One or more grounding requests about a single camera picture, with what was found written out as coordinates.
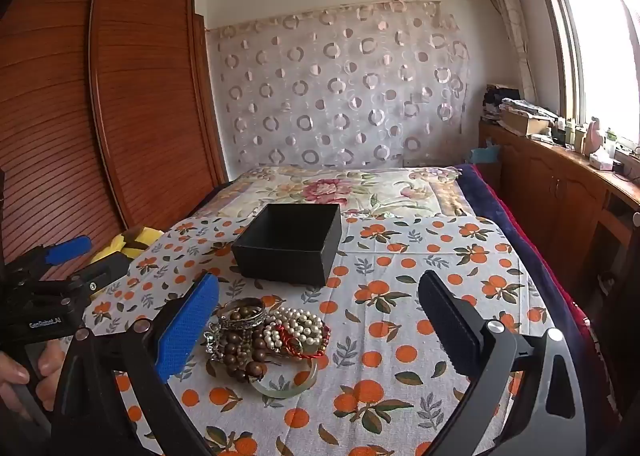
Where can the pink figurine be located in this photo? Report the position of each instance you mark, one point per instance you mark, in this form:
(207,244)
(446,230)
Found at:
(595,135)

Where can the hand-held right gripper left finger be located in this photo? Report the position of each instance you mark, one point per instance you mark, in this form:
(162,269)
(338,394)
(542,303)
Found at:
(187,331)

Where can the pale patterned window curtain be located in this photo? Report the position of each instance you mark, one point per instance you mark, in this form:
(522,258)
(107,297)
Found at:
(510,20)

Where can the long wooden cabinet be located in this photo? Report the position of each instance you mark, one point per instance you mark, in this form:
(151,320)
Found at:
(550,186)

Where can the green-capped bottle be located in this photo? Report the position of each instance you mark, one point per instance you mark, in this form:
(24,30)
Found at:
(611,136)

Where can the open cardboard box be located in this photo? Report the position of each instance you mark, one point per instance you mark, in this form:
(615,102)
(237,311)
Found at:
(525,123)

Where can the sheer circle-patterned wall curtain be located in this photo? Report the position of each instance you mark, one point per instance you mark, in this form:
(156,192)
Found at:
(340,85)

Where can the black square box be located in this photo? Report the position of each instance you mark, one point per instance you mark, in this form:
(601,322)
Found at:
(280,266)

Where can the pale green jade bangle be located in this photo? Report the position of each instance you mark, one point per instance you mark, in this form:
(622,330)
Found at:
(280,393)

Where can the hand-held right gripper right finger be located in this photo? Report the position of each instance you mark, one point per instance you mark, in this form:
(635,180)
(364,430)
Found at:
(442,318)

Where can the yellow plush toy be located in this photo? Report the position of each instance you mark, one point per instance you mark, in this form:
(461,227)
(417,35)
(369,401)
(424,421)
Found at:
(130,241)

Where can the pile of folded clothes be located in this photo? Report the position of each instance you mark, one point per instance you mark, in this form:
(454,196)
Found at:
(497,103)

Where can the white tissue box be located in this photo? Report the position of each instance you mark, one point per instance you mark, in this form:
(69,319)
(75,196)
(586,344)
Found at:
(601,160)

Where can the brown wooden wardrobe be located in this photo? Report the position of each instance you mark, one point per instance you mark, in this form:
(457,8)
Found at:
(125,85)

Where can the silver carved bangle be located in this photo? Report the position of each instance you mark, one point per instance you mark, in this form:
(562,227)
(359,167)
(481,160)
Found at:
(246,323)

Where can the navy blue blanket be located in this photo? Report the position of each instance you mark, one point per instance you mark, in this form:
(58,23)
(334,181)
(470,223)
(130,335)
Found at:
(500,216)

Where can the person's left hand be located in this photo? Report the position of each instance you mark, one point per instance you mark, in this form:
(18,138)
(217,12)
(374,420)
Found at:
(17,373)

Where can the wood-framed window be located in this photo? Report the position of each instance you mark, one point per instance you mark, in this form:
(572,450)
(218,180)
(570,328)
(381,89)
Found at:
(600,60)

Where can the floral quilt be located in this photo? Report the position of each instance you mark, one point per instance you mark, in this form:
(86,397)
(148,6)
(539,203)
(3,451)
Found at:
(325,188)

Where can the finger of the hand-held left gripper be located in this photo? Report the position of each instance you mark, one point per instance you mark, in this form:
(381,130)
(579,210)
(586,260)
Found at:
(70,248)
(107,268)

